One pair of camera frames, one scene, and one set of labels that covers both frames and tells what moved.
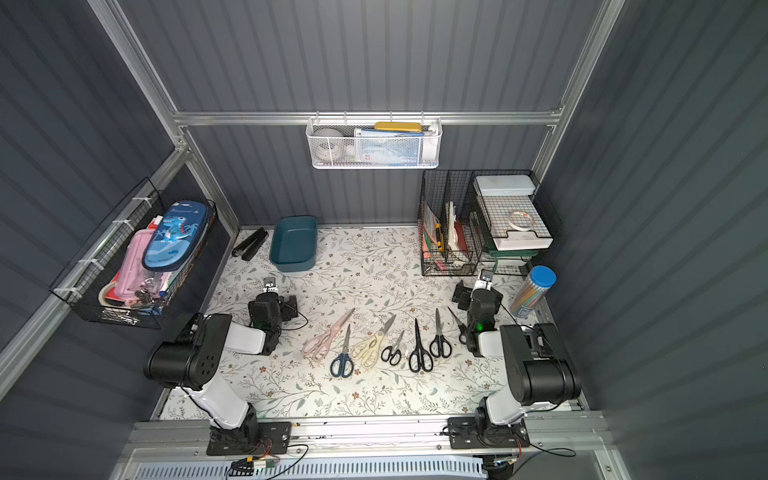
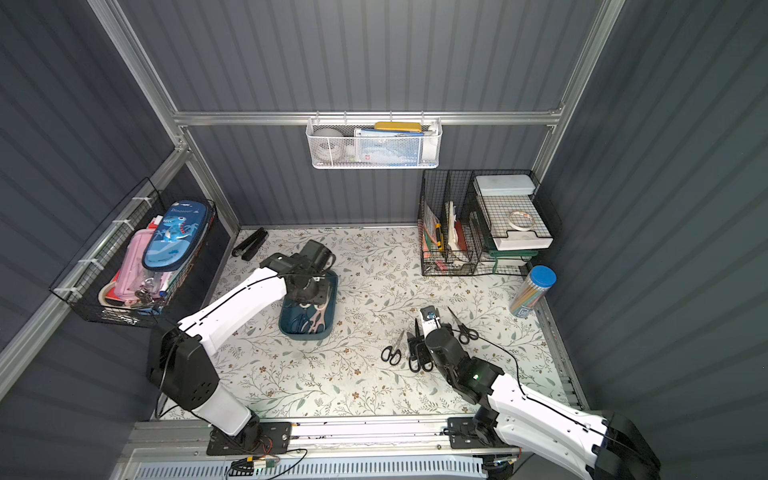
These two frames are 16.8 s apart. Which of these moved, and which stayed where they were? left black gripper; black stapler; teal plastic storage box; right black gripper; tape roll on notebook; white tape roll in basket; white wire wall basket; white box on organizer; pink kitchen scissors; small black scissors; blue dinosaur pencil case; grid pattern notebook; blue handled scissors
Moved: blue handled scissors; teal plastic storage box; right black gripper; left black gripper; pink kitchen scissors
Stayed: blue dinosaur pencil case; grid pattern notebook; tape roll on notebook; white tape roll in basket; white wire wall basket; white box on organizer; black stapler; small black scissors
